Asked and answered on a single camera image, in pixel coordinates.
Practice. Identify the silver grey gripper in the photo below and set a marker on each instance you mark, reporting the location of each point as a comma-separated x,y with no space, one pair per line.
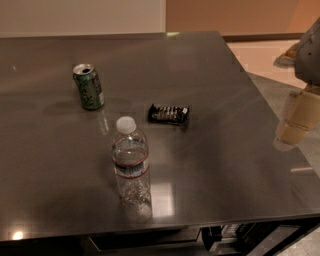
309,60

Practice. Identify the green soda can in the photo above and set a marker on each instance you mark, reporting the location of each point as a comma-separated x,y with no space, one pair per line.
89,86

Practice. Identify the clear plastic water bottle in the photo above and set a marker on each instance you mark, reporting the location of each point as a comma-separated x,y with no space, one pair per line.
130,154

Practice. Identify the black equipment under table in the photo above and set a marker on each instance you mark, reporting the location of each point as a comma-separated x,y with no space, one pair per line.
256,239

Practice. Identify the black chocolate rxbar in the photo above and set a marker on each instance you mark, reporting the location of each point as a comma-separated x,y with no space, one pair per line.
175,115

